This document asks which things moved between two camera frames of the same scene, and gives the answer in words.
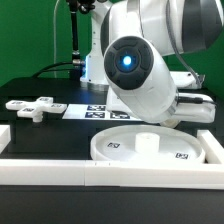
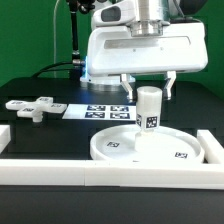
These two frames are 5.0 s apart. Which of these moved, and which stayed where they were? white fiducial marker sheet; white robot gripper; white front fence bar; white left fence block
Moved: white robot gripper
Stayed: white fiducial marker sheet; white left fence block; white front fence bar
